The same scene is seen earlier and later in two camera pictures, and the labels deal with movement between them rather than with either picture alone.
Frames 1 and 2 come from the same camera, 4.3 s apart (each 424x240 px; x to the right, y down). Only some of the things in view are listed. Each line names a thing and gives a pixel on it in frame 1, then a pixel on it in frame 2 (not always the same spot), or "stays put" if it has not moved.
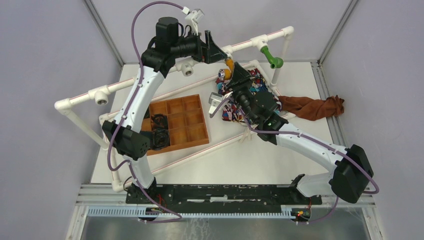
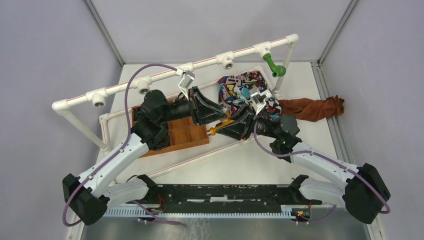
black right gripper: [240, 78] to [240, 128]
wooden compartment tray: [186, 121] stays put
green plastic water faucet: [275, 62] to [277, 71]
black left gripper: [213, 53] to [208, 111]
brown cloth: [312, 109] stays put
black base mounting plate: [219, 196] stays put
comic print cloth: [230, 111] stays put
